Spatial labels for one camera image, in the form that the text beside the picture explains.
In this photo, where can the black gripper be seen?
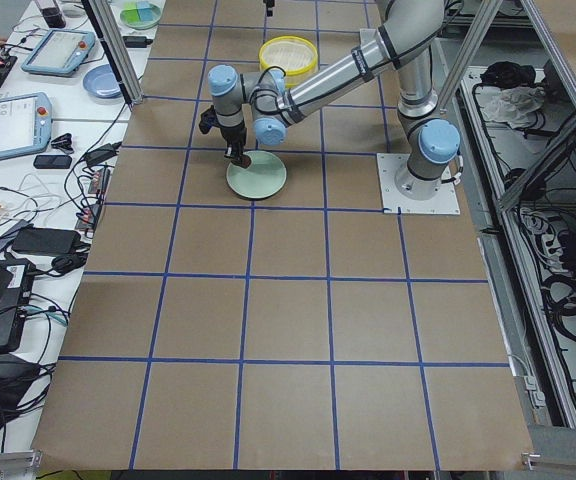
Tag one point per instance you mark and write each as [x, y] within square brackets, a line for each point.
[232, 135]

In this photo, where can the brown bun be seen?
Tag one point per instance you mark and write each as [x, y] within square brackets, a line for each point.
[243, 161]

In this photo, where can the yellow rimmed steamer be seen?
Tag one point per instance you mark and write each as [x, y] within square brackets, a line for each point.
[292, 77]
[292, 51]

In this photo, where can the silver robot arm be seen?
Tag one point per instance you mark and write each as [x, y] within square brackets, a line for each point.
[402, 42]

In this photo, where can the pale green plate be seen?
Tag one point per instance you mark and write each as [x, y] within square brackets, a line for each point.
[263, 178]

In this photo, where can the black small adapter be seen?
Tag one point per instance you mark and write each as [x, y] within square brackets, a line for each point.
[134, 41]

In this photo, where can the blue plate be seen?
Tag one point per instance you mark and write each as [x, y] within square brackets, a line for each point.
[100, 82]

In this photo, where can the green plate with blocks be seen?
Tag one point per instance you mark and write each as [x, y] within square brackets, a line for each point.
[140, 15]

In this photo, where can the blue teach pendant far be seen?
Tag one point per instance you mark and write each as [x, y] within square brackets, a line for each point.
[59, 53]

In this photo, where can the blue teach pendant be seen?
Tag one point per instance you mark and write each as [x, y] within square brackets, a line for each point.
[59, 53]
[25, 125]

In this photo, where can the black phone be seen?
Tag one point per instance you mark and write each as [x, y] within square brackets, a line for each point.
[52, 162]

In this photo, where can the dark drink container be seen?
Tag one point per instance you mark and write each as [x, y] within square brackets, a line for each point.
[51, 13]

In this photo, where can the blue teach pendant near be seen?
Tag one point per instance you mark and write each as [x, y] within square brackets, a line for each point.
[25, 125]

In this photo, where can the black power adapter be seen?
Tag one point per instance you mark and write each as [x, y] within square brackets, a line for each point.
[45, 241]

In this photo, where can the crumpled white cloth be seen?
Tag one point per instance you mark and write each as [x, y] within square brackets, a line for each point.
[515, 106]

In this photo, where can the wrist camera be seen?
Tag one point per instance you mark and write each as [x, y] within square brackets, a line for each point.
[208, 120]

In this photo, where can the aluminium frame post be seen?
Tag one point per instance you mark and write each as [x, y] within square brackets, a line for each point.
[102, 20]

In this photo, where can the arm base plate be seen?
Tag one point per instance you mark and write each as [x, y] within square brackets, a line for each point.
[402, 193]

